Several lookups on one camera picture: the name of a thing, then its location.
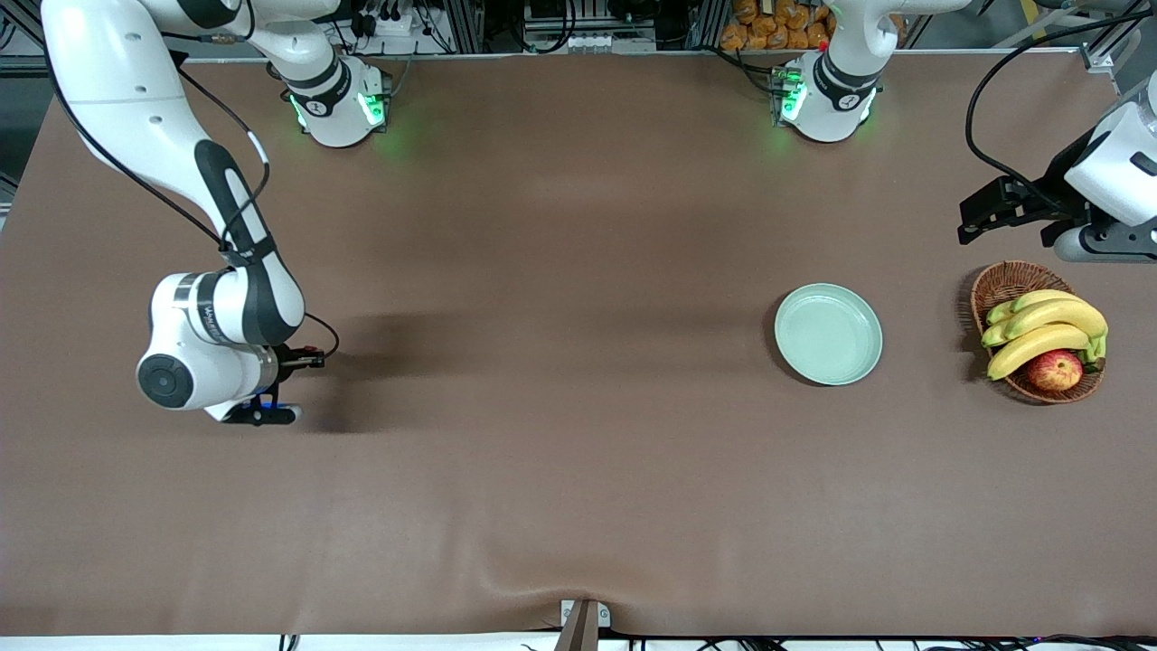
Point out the white power strip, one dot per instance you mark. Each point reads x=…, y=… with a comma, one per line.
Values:
x=393, y=25

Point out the white terminal connector strip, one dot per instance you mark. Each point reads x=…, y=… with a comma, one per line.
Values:
x=597, y=42

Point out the bag of orange buns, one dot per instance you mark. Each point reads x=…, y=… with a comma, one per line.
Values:
x=768, y=27

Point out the pale green round plate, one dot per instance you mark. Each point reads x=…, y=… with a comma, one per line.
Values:
x=827, y=339

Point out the aluminium frame strut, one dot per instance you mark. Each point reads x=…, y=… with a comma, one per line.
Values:
x=465, y=27
x=1098, y=57

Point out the metal table clamp bracket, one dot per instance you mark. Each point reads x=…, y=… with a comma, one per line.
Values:
x=583, y=624

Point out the brown table cloth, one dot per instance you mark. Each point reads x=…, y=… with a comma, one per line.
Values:
x=578, y=506

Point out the brown wicker basket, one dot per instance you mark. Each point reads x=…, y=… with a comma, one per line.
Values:
x=1003, y=280

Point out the red apple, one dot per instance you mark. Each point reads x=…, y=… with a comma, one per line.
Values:
x=1053, y=371

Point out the yellow banana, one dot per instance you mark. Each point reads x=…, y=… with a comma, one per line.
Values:
x=1030, y=348
x=1039, y=297
x=994, y=334
x=1058, y=315

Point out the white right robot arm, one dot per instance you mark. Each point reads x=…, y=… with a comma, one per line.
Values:
x=108, y=81

